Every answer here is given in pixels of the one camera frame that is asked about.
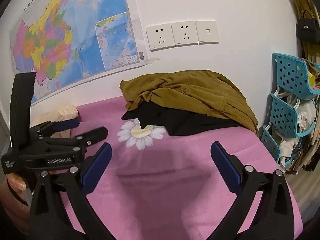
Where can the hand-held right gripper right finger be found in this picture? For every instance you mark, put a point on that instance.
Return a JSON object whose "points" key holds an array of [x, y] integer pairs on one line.
{"points": [[225, 165]]}

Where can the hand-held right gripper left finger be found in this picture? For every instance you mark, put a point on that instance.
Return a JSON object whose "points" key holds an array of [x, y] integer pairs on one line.
{"points": [[97, 165]]}

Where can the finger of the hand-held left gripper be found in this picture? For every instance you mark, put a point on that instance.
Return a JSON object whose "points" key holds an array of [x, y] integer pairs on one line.
{"points": [[67, 124], [95, 135]]}

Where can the olive brown jacket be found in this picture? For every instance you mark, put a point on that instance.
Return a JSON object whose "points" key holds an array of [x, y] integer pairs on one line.
{"points": [[187, 90]]}

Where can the person's left hand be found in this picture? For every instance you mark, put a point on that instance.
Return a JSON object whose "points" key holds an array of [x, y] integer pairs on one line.
{"points": [[16, 183]]}

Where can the cream folded cloth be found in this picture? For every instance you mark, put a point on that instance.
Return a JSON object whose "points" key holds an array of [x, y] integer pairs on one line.
{"points": [[66, 111]]}

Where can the black garment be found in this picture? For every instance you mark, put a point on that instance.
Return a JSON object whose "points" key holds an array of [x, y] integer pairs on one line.
{"points": [[190, 122]]}

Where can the pink daisy print bedsheet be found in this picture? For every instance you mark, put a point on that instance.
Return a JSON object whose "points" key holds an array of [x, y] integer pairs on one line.
{"points": [[162, 180]]}

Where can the white plastic bag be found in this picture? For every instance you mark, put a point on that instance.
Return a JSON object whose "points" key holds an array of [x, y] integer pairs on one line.
{"points": [[287, 146], [306, 116]]}

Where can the teal plastic basket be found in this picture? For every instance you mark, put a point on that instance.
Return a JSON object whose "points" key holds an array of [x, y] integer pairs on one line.
{"points": [[285, 112]]}

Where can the black handbag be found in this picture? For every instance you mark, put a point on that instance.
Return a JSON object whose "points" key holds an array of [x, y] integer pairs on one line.
{"points": [[306, 28]]}

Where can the colourful wall map poster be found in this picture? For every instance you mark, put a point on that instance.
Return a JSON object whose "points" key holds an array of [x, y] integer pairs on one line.
{"points": [[62, 30]]}

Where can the white wall socket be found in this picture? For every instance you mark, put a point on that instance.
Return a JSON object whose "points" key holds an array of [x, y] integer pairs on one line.
{"points": [[160, 37], [185, 33]]}

